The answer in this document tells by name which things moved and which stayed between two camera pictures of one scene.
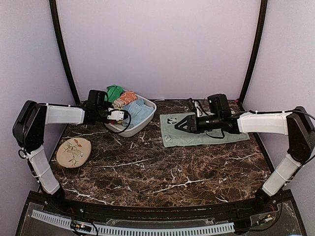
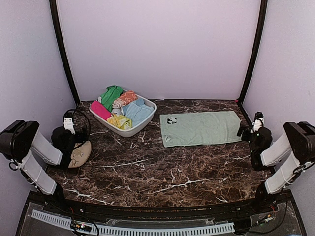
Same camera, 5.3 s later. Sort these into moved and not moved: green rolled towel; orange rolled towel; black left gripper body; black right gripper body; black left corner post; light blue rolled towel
Moved: black right gripper body; black left gripper body
Not moved: orange rolled towel; black left corner post; light blue rolled towel; green rolled towel
